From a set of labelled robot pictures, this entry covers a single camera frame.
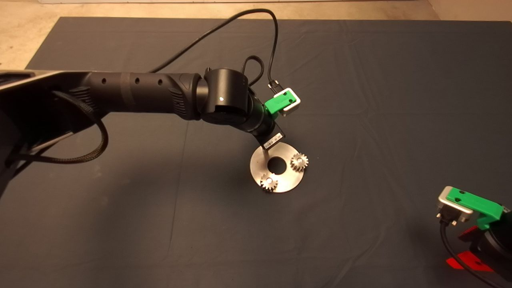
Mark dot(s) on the small steel planetary gear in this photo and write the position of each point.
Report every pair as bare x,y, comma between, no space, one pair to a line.
266,186
295,165

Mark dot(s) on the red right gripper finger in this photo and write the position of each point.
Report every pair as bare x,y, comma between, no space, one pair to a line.
470,234
466,262

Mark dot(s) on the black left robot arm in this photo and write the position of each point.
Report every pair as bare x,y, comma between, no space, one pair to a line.
140,92

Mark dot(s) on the dark grey table cloth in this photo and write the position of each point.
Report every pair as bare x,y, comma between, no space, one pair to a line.
360,100

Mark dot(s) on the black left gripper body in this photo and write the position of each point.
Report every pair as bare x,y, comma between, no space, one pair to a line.
266,130

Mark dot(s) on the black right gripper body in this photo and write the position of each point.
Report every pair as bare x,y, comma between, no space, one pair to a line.
498,248

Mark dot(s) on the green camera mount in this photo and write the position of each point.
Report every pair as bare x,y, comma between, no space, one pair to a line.
476,204
278,104

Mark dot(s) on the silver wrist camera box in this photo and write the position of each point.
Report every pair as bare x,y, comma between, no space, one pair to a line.
296,104
452,208

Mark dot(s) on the round metal carrier plate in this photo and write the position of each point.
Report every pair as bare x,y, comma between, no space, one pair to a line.
260,170

